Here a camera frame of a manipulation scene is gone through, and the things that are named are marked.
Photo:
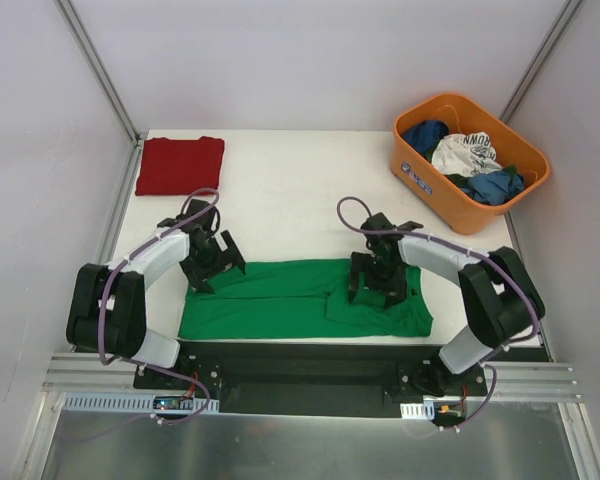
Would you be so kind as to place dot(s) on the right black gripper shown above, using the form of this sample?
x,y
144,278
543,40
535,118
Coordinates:
x,y
377,286

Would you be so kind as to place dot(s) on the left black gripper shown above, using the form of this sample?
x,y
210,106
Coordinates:
x,y
216,265

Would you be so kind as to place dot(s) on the green t-shirt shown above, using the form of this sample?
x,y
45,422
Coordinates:
x,y
299,299

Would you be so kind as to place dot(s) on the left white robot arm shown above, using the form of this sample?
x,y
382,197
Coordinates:
x,y
108,314

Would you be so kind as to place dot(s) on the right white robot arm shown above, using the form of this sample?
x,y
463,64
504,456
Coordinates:
x,y
500,300

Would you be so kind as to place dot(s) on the folded red t-shirt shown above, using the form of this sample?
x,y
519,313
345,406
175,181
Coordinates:
x,y
171,167

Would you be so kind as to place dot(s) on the white printed t-shirt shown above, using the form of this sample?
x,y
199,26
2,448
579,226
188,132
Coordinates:
x,y
466,155

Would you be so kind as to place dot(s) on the dark blue t-shirt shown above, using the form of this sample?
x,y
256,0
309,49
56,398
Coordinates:
x,y
426,135

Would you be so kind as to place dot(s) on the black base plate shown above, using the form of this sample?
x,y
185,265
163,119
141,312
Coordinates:
x,y
311,379

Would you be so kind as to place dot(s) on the right white cable duct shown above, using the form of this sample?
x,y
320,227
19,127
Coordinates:
x,y
418,411

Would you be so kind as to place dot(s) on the white cable duct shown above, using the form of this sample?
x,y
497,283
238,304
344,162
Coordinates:
x,y
418,411
138,403

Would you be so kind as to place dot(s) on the aluminium frame rail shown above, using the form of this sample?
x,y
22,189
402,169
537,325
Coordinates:
x,y
515,381

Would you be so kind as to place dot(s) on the left white cable duct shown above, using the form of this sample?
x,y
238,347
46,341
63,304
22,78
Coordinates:
x,y
138,403

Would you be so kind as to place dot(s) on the left aluminium post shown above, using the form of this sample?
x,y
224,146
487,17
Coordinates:
x,y
88,49

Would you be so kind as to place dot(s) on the aluminium post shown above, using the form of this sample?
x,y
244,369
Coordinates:
x,y
88,49
547,47

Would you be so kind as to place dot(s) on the right aluminium post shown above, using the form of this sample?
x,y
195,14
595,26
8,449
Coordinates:
x,y
547,47

